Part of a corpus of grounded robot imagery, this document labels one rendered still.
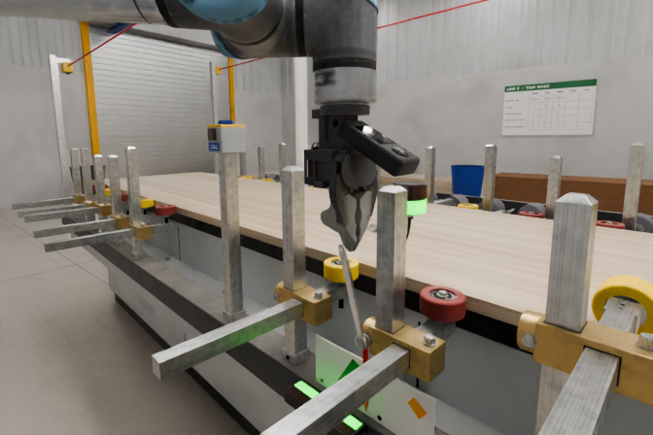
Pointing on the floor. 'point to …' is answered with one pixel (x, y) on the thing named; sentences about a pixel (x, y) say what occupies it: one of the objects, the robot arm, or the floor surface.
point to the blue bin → (467, 180)
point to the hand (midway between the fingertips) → (355, 244)
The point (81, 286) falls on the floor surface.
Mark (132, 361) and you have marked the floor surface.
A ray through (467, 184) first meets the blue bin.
